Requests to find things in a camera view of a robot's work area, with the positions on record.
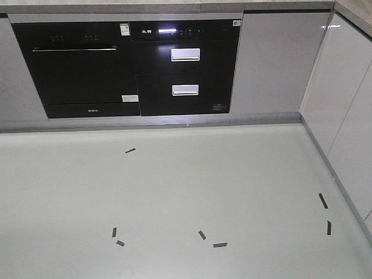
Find black disinfection cabinet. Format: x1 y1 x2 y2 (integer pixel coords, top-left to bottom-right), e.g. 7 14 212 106
130 19 241 116

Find black built-in dishwasher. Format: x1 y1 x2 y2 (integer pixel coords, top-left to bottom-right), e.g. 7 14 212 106
12 22 140 119

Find grey cabinet door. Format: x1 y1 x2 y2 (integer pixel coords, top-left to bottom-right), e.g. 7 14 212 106
230 11 330 113

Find lower silver drawer handle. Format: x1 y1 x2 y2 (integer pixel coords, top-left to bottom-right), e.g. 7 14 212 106
171 84 199 96

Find silver drawer handle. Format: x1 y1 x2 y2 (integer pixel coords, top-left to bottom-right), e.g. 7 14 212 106
171 48 201 62
171 84 199 96

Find upper silver drawer handle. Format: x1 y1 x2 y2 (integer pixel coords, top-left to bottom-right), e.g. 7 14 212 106
171 48 201 62

